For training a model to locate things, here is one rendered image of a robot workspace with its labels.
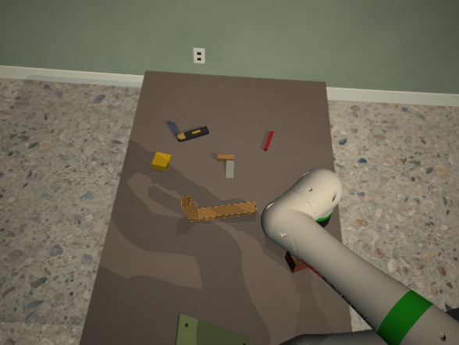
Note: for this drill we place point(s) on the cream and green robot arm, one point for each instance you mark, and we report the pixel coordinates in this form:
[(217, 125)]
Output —
[(397, 315)]

